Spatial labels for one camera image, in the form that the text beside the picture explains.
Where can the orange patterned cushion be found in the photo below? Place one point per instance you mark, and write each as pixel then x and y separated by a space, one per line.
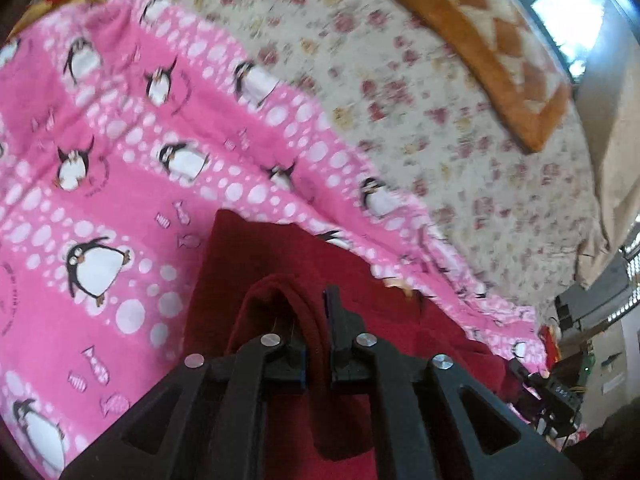
pixel 500 50

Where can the dark red fleece garment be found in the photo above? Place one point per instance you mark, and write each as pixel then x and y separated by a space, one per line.
pixel 280 260

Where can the beige curtain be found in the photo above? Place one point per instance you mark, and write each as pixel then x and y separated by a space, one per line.
pixel 615 160

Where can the dark cloth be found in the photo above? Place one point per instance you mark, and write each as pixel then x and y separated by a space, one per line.
pixel 605 450

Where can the window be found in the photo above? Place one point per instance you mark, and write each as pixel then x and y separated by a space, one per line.
pixel 565 5

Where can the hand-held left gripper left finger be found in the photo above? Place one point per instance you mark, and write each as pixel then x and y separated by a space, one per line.
pixel 285 360

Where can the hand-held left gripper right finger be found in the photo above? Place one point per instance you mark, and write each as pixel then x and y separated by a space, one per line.
pixel 340 340

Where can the floral bed sheet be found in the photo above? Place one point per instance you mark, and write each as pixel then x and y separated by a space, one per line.
pixel 425 135

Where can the grey appliance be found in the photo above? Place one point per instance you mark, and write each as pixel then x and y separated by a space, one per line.
pixel 595 295

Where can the pink penguin print blanket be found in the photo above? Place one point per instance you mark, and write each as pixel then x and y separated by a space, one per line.
pixel 125 185

